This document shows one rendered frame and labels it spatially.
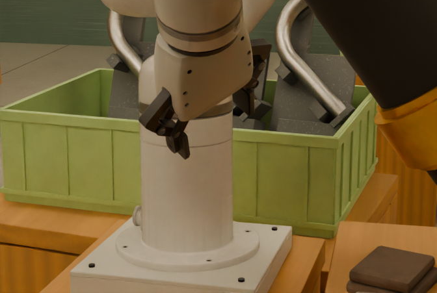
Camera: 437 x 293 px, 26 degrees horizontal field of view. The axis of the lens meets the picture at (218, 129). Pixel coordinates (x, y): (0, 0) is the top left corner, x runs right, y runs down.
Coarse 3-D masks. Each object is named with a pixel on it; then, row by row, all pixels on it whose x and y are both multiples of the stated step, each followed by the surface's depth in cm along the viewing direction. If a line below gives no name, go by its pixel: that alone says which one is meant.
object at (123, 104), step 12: (132, 24) 190; (144, 24) 190; (132, 36) 190; (144, 48) 189; (144, 60) 188; (120, 72) 190; (132, 72) 189; (120, 84) 190; (132, 84) 189; (120, 96) 190; (132, 96) 189; (120, 108) 183; (132, 108) 182
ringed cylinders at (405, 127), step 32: (320, 0) 20; (352, 0) 20; (384, 0) 20; (416, 0) 19; (352, 32) 20; (384, 32) 20; (416, 32) 20; (352, 64) 21; (384, 64) 20; (416, 64) 20; (384, 96) 21; (416, 96) 20; (384, 128) 21; (416, 128) 20; (416, 160) 21
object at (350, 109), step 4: (348, 108) 168; (352, 108) 168; (344, 112) 168; (348, 112) 168; (352, 112) 169; (340, 116) 168; (344, 116) 168; (348, 116) 169; (332, 120) 169; (336, 120) 169; (340, 120) 168; (344, 120) 169; (332, 124) 169; (336, 124) 168; (340, 124) 169
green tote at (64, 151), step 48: (48, 96) 183; (96, 96) 203; (48, 144) 166; (96, 144) 163; (240, 144) 154; (288, 144) 151; (336, 144) 149; (48, 192) 168; (96, 192) 165; (240, 192) 156; (288, 192) 154; (336, 192) 152
